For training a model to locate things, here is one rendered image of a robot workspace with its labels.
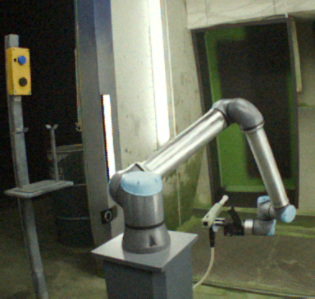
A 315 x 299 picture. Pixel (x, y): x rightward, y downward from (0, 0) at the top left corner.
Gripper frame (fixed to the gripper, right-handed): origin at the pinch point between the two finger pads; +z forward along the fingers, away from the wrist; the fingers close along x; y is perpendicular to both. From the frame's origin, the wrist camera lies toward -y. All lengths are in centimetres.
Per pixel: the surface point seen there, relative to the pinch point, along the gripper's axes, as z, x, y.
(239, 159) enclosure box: -6, 72, -21
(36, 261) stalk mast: 92, -48, 19
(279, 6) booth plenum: -41, 136, -150
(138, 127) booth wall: 62, 41, -50
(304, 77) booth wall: -62, 175, -85
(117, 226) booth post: 65, 4, 12
